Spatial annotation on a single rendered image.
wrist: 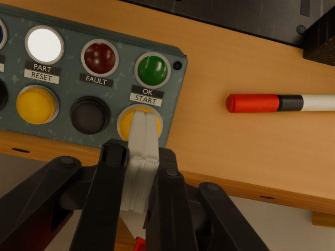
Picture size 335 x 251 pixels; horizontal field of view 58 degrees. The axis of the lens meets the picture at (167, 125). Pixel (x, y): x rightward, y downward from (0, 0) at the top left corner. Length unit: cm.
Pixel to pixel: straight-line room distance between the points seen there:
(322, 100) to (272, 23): 9
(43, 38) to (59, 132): 6
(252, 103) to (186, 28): 9
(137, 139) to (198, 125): 11
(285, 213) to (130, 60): 118
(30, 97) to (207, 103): 14
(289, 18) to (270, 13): 2
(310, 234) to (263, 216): 21
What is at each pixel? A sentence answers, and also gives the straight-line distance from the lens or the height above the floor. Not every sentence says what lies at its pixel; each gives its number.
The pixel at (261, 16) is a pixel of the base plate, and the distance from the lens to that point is 32.
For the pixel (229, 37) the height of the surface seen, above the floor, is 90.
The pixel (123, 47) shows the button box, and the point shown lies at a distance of 20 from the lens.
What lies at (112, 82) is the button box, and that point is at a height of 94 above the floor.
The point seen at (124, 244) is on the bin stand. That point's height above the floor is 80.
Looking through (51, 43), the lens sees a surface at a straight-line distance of 21.
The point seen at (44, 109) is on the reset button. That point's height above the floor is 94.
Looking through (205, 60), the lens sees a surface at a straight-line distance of 28.
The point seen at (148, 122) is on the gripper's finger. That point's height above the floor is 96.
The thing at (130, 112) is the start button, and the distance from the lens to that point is 21.
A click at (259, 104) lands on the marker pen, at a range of 26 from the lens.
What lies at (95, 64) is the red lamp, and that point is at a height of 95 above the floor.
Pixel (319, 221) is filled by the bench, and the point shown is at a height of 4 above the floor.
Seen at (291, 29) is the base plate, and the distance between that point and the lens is 33.
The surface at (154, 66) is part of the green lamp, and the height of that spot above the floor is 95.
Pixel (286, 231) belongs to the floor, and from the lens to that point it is 133.
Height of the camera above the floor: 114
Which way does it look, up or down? 73 degrees down
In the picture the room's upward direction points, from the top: 38 degrees clockwise
